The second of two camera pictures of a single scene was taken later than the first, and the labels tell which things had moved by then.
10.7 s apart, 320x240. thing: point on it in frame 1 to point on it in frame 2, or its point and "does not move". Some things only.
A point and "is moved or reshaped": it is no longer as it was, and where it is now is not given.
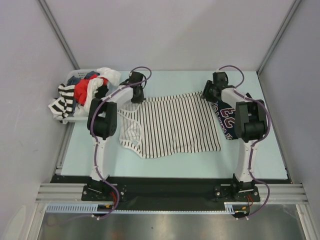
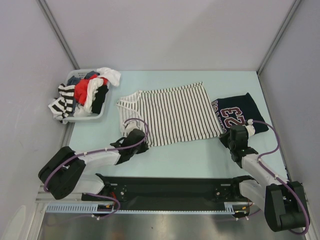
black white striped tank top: [62, 107] does not move
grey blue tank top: [72, 80] does not move
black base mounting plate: [169, 193] does not move
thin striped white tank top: [185, 123] is moved or reshaped
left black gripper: [140, 99] to [143, 148]
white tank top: [113, 76] does not move
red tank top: [80, 89] does not move
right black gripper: [206, 94] to [223, 138]
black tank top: [102, 91] does not move
